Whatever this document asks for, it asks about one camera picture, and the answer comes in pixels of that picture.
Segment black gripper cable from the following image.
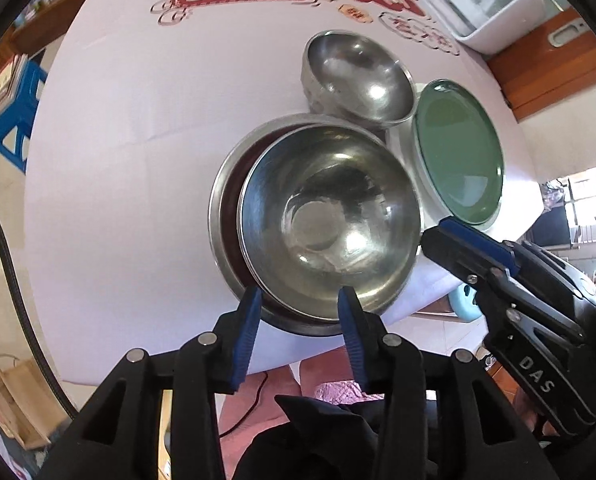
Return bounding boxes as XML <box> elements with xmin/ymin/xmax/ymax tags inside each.
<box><xmin>0</xmin><ymin>192</ymin><xmax>81</xmax><ymax>421</ymax></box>

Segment brown paper bag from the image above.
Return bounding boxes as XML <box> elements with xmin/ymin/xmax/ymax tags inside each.
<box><xmin>0</xmin><ymin>354</ymin><xmax>73</xmax><ymax>451</ymax></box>

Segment pink cloth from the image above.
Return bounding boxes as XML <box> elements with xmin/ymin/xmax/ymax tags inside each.
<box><xmin>223</xmin><ymin>345</ymin><xmax>393</xmax><ymax>461</ymax></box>

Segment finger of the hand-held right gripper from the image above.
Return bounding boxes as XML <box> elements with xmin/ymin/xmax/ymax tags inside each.
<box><xmin>440</xmin><ymin>217</ymin><xmax>519</xmax><ymax>273</ymax></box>
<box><xmin>422</xmin><ymin>229</ymin><xmax>585</xmax><ymax>345</ymax></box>

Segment stack of books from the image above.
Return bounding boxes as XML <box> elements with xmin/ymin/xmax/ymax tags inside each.
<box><xmin>0</xmin><ymin>54</ymin><xmax>31</xmax><ymax>121</ymax></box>

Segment silver door handle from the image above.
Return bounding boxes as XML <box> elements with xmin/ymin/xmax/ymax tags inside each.
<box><xmin>548</xmin><ymin>17</ymin><xmax>591</xmax><ymax>48</ymax></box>

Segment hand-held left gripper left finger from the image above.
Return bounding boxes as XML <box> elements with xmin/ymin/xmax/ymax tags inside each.
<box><xmin>36</xmin><ymin>287</ymin><xmax>263</xmax><ymax>480</ymax></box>

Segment small steel bowl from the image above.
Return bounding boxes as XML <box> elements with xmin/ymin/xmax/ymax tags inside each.
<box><xmin>300</xmin><ymin>31</ymin><xmax>416</xmax><ymax>128</ymax></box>

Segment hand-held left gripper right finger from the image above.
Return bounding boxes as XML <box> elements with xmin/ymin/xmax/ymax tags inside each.
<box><xmin>338</xmin><ymin>287</ymin><xmax>561</xmax><ymax>480</ymax></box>

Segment light blue plastic stool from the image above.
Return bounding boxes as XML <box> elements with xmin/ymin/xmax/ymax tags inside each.
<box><xmin>448</xmin><ymin>280</ymin><xmax>484</xmax><ymax>323</ymax></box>

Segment wide steel bowl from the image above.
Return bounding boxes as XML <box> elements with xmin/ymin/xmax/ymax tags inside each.
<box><xmin>209</xmin><ymin>114</ymin><xmax>421</xmax><ymax>337</ymax></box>

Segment wooden sliding door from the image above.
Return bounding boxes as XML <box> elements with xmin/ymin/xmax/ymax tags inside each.
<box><xmin>485</xmin><ymin>5</ymin><xmax>596</xmax><ymax>123</ymax></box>

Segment wooden sideboard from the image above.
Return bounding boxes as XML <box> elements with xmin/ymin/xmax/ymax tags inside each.
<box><xmin>10</xmin><ymin>0</ymin><xmax>103</xmax><ymax>56</ymax></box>

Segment green plate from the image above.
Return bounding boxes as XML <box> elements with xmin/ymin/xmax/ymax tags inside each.
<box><xmin>412</xmin><ymin>79</ymin><xmax>506</xmax><ymax>226</ymax></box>

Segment person's dark pants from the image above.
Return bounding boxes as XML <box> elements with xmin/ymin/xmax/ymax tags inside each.
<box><xmin>233</xmin><ymin>395</ymin><xmax>479</xmax><ymax>480</ymax></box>

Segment white dish sterilizer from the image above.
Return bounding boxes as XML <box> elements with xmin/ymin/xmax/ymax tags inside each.
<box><xmin>409</xmin><ymin>0</ymin><xmax>551</xmax><ymax>56</ymax></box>

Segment thin black cable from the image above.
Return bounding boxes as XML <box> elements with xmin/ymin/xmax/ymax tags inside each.
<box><xmin>220</xmin><ymin>372</ymin><xmax>269</xmax><ymax>441</ymax></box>

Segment pink bowl with steel inside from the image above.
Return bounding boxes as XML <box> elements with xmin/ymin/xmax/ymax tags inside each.
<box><xmin>225</xmin><ymin>125</ymin><xmax>423</xmax><ymax>321</ymax></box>

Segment pink printed tablecloth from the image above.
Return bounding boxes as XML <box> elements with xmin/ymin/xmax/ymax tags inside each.
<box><xmin>24</xmin><ymin>0</ymin><xmax>539</xmax><ymax>386</ymax></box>

